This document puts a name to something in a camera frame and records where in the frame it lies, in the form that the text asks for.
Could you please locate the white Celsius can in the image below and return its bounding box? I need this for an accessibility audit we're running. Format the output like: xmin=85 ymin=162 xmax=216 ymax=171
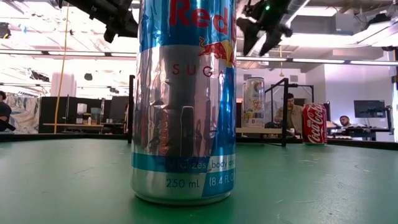
xmin=242 ymin=77 xmax=266 ymax=129

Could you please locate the black computer monitor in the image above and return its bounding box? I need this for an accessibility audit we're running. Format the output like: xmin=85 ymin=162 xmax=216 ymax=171
xmin=353 ymin=100 xmax=386 ymax=118

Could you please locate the black table frame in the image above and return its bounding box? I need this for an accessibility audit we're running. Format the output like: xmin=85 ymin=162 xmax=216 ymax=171
xmin=0 ymin=133 xmax=398 ymax=152

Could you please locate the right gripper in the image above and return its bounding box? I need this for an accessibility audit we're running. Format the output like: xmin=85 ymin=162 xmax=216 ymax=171
xmin=236 ymin=11 xmax=293 ymax=57

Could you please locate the yellow hanging cable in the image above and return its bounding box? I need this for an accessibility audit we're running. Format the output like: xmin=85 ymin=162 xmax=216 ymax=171
xmin=53 ymin=0 xmax=71 ymax=134

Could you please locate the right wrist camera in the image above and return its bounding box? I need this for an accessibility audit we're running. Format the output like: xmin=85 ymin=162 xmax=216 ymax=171
xmin=241 ymin=0 xmax=261 ymax=17

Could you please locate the wooden desk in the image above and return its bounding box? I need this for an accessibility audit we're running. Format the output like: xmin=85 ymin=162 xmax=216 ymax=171
xmin=42 ymin=122 xmax=105 ymax=128

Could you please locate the long ceiling light bar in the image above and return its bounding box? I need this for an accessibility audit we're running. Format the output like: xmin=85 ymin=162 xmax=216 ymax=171
xmin=236 ymin=56 xmax=398 ymax=66

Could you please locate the black office desk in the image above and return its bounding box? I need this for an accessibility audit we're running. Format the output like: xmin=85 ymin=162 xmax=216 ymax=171
xmin=331 ymin=126 xmax=393 ymax=141

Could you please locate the red Coca-Cola can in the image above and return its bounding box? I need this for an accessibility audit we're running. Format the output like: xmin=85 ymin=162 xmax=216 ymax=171
xmin=302 ymin=103 xmax=328 ymax=146

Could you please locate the grey patterned tarp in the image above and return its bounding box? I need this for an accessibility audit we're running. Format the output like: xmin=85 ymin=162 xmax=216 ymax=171
xmin=6 ymin=92 xmax=40 ymax=134

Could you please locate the person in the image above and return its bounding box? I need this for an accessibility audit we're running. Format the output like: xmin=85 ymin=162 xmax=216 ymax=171
xmin=0 ymin=90 xmax=16 ymax=132
xmin=274 ymin=92 xmax=304 ymax=138
xmin=329 ymin=114 xmax=366 ymax=131

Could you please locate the teal container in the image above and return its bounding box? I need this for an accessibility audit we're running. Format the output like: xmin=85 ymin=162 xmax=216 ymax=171
xmin=90 ymin=107 xmax=102 ymax=124

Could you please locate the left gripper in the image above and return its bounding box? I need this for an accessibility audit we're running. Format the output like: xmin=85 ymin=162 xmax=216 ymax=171
xmin=104 ymin=6 xmax=140 ymax=44

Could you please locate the black office partition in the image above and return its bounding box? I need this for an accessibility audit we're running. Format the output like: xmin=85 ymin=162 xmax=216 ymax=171
xmin=39 ymin=95 xmax=131 ymax=134

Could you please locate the white container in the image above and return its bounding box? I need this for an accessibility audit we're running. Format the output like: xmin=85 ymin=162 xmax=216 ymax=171
xmin=76 ymin=103 xmax=88 ymax=124

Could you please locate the silver ceiling air duct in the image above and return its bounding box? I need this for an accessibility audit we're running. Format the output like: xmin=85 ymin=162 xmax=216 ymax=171
xmin=247 ymin=0 xmax=312 ymax=68

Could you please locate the black monitor stand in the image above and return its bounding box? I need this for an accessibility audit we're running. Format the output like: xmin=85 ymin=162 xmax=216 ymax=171
xmin=382 ymin=105 xmax=393 ymax=135

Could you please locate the green table mat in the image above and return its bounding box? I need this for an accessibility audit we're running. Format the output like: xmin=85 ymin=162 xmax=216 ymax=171
xmin=0 ymin=138 xmax=398 ymax=224

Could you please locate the blue silver Red Bull can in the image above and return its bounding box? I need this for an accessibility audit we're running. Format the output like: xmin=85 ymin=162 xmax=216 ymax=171
xmin=130 ymin=0 xmax=239 ymax=206

